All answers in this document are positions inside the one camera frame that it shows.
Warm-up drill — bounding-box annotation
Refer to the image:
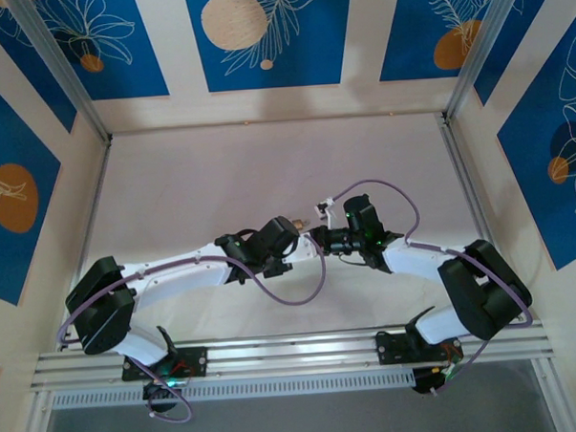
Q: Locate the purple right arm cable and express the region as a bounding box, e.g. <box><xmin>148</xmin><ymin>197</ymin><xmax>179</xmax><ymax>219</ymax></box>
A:
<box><xmin>334</xmin><ymin>170</ymin><xmax>539</xmax><ymax>402</ymax></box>

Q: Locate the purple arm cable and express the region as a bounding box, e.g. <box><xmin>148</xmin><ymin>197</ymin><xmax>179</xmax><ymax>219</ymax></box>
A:
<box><xmin>53</xmin><ymin>226</ymin><xmax>334</xmax><ymax>431</ymax></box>
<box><xmin>334</xmin><ymin>170</ymin><xmax>539</xmax><ymax>402</ymax></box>

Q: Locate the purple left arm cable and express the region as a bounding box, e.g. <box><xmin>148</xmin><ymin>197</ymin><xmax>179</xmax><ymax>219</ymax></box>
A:
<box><xmin>53</xmin><ymin>226</ymin><xmax>334</xmax><ymax>431</ymax></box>

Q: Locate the aluminium table side rail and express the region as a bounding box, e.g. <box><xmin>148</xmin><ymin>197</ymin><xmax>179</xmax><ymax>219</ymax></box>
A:
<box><xmin>437</xmin><ymin>109</ymin><xmax>525</xmax><ymax>324</ymax></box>
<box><xmin>48</xmin><ymin>137</ymin><xmax>121</xmax><ymax>353</ymax></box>

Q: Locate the aluminium mounting rail beam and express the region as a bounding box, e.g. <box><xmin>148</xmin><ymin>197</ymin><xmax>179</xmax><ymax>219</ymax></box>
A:
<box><xmin>28</xmin><ymin>316</ymin><xmax>559</xmax><ymax>395</ymax></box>

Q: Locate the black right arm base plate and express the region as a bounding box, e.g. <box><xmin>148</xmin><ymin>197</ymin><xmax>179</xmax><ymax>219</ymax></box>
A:
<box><xmin>374</xmin><ymin>327</ymin><xmax>465</xmax><ymax>367</ymax></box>

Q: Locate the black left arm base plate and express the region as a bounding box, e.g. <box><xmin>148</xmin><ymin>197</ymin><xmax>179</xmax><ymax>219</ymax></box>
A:
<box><xmin>119</xmin><ymin>346</ymin><xmax>210</xmax><ymax>382</ymax></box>

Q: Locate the grey slotted cable duct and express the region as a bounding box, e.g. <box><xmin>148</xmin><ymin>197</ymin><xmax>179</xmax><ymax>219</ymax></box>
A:
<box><xmin>50</xmin><ymin>368</ymin><xmax>417</xmax><ymax>410</ymax></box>

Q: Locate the aluminium frame post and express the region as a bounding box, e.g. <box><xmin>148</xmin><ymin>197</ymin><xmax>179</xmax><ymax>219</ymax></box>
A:
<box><xmin>439</xmin><ymin>0</ymin><xmax>528</xmax><ymax>123</ymax></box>
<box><xmin>6</xmin><ymin>0</ymin><xmax>113</xmax><ymax>148</ymax></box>

